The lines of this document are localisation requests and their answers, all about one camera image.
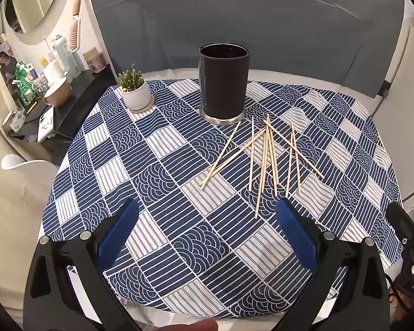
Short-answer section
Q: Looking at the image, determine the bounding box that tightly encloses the person's left hand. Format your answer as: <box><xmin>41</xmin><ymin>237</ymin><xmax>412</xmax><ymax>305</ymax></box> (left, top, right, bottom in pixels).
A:
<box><xmin>166</xmin><ymin>319</ymin><xmax>220</xmax><ymax>331</ymax></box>

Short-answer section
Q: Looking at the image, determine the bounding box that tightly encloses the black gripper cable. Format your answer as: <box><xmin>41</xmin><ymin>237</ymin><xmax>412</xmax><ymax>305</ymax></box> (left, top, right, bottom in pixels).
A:
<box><xmin>387</xmin><ymin>275</ymin><xmax>402</xmax><ymax>306</ymax></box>

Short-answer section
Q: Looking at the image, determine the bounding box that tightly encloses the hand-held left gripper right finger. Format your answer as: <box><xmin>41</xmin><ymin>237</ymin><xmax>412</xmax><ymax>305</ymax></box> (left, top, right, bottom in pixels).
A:
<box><xmin>272</xmin><ymin>198</ymin><xmax>390</xmax><ymax>331</ymax></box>

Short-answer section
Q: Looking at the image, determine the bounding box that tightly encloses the small white printed container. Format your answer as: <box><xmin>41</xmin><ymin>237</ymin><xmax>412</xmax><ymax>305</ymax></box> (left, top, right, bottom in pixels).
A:
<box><xmin>3</xmin><ymin>108</ymin><xmax>27</xmax><ymax>132</ymax></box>

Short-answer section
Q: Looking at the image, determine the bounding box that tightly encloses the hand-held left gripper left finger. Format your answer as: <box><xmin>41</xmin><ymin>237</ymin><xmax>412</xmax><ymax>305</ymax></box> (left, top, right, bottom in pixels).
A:
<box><xmin>23</xmin><ymin>198</ymin><xmax>140</xmax><ymax>331</ymax></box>

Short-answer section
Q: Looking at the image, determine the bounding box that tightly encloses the pink jar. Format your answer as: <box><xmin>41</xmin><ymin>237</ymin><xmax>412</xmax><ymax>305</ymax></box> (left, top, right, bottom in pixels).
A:
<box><xmin>83</xmin><ymin>49</ymin><xmax>106</xmax><ymax>74</ymax></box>

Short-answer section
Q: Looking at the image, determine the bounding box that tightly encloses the white chair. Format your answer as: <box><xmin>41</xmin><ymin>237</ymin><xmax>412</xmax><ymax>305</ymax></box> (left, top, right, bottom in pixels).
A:
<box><xmin>1</xmin><ymin>153</ymin><xmax>59</xmax><ymax>172</ymax></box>

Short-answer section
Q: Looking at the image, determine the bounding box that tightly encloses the black cylindrical utensil holder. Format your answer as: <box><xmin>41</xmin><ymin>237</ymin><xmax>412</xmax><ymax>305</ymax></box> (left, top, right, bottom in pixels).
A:
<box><xmin>197</xmin><ymin>43</ymin><xmax>251</xmax><ymax>125</ymax></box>

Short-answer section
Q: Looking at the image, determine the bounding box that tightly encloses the grey backdrop cloth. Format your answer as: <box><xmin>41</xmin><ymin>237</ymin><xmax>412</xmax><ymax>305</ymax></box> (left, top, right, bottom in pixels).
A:
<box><xmin>84</xmin><ymin>0</ymin><xmax>406</xmax><ymax>99</ymax></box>

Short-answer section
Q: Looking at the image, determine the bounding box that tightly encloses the wooden hairbrush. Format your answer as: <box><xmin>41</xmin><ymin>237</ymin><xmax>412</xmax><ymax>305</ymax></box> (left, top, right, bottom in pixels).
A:
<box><xmin>67</xmin><ymin>0</ymin><xmax>84</xmax><ymax>52</ymax></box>

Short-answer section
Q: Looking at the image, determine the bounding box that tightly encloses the grey power cable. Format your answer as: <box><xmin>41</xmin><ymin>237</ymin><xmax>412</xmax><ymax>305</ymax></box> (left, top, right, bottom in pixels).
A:
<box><xmin>370</xmin><ymin>91</ymin><xmax>389</xmax><ymax>118</ymax></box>

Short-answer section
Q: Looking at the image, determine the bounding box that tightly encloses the bunch of wooden chopsticks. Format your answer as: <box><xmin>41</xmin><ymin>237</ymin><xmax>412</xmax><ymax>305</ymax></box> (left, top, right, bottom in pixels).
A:
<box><xmin>199</xmin><ymin>114</ymin><xmax>325</xmax><ymax>220</ymax></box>

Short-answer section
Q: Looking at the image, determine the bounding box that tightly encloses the blue white patterned tablecloth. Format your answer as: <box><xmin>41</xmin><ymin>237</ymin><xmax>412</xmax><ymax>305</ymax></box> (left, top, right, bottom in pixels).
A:
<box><xmin>39</xmin><ymin>79</ymin><xmax>402</xmax><ymax>318</ymax></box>

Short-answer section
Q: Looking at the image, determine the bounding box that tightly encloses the round wall mirror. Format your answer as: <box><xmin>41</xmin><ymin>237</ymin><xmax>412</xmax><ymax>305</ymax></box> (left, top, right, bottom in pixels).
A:
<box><xmin>5</xmin><ymin>0</ymin><xmax>78</xmax><ymax>35</ymax></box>

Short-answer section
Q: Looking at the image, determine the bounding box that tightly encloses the green packet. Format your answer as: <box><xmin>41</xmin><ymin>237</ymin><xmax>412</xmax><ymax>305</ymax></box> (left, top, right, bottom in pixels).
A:
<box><xmin>14</xmin><ymin>63</ymin><xmax>34</xmax><ymax>106</ymax></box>

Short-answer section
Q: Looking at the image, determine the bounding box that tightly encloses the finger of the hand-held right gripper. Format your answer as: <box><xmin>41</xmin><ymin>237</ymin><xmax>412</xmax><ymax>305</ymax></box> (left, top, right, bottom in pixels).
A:
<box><xmin>386</xmin><ymin>202</ymin><xmax>414</xmax><ymax>249</ymax></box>

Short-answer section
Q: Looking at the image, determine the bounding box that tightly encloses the tall pale bottle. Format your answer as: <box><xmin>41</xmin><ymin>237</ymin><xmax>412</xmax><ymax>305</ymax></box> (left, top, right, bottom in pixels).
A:
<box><xmin>53</xmin><ymin>35</ymin><xmax>82</xmax><ymax>78</ymax></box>

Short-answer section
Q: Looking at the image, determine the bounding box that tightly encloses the cactus in white pot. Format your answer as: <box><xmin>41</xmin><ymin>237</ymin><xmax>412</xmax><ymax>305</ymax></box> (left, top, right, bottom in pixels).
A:
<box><xmin>119</xmin><ymin>64</ymin><xmax>153</xmax><ymax>111</ymax></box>

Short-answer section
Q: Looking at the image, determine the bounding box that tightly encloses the white flat card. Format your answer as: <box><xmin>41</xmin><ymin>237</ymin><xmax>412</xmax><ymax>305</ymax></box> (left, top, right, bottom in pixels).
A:
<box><xmin>38</xmin><ymin>106</ymin><xmax>56</xmax><ymax>142</ymax></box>

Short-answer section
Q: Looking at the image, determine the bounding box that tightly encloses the photo print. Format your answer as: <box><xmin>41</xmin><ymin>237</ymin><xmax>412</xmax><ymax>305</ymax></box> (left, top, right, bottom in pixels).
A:
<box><xmin>0</xmin><ymin>41</ymin><xmax>15</xmax><ymax>83</ymax></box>

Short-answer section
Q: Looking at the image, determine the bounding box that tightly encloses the beige mug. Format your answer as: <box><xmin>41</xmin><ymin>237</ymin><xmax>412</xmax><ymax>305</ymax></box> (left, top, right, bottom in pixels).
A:
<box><xmin>43</xmin><ymin>78</ymin><xmax>72</xmax><ymax>107</ymax></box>

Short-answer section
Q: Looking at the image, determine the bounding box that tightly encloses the white cylindrical container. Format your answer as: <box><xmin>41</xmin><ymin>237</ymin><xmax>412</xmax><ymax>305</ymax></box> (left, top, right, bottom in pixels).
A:
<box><xmin>43</xmin><ymin>60</ymin><xmax>65</xmax><ymax>83</ymax></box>

